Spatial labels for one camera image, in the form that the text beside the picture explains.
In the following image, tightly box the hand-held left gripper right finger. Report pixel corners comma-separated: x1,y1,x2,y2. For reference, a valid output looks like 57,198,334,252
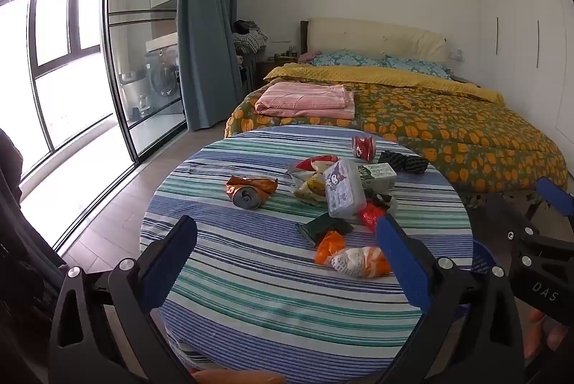
375,214,525,384

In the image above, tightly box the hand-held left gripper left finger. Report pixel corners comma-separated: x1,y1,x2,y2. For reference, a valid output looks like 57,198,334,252
47,214,198,384

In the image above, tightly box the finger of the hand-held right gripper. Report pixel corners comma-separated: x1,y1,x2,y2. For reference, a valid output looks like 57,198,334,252
501,219,574,274
535,176,574,232

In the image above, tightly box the blue plastic basket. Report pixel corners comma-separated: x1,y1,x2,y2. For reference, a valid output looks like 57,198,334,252
448,238,499,322

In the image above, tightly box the clear cartoon-print plastic box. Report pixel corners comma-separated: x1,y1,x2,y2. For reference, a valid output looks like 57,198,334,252
323,158,367,219

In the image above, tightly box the crushed red can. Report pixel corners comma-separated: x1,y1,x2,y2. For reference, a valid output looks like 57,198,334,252
351,135,376,163

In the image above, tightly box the red yellow snack bag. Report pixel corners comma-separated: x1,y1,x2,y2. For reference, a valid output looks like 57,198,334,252
287,155,340,205

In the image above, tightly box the person's right hand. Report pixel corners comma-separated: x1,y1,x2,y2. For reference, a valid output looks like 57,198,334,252
522,307,574,360

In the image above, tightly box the person's left hand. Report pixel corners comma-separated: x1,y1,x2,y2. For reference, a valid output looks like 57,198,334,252
190,370,288,384

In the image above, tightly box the white orange snack bag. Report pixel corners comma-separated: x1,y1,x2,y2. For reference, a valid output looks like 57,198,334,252
332,246,391,279

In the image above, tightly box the red plastic wrapper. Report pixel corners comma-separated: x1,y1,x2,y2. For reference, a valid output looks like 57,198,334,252
359,202,387,232

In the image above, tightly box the dark crumpled wrapper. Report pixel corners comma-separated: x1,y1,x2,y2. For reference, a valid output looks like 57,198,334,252
368,192,398,214

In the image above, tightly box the leaf-print bed skirt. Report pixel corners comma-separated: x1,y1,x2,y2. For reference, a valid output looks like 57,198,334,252
464,186,539,212

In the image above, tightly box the orange plastic wrapper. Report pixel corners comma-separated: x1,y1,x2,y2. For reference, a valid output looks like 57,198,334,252
315,231,347,266

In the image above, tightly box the dark green packet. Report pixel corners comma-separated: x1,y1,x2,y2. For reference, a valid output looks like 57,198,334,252
295,215,355,249

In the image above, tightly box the green white carton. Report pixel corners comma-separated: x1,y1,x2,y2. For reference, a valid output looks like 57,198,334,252
358,162,397,192

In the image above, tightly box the striped tablecloth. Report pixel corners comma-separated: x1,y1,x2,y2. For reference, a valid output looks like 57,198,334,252
139,125,476,373

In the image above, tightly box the crushed orange can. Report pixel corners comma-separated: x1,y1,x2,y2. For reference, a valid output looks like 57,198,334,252
225,175,279,210

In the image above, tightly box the orange floral quilt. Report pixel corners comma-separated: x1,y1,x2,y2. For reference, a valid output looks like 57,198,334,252
224,75,574,194

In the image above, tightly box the white wardrobe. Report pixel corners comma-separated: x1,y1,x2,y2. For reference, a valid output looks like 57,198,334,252
473,0,574,161

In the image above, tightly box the washing machine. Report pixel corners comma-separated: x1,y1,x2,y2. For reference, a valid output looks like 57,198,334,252
144,46,182,98

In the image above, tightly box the pink folded blanket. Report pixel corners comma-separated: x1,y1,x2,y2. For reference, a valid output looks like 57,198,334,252
255,81,356,119

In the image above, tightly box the black-framed glass sliding door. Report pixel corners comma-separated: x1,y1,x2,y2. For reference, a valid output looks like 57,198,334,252
102,0,189,164

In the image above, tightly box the wooden nightstand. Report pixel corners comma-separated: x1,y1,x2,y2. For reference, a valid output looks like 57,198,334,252
255,52,299,86

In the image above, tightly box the cream padded headboard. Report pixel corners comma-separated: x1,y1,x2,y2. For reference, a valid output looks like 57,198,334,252
307,17,449,63

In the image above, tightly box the teal curtain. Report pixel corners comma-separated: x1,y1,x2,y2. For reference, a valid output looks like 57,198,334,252
177,0,245,133

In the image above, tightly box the pile of clothes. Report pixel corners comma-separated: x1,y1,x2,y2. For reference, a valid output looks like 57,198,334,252
231,20,269,53

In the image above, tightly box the black-framed window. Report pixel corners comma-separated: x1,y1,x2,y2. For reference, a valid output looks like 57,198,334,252
0,0,113,183

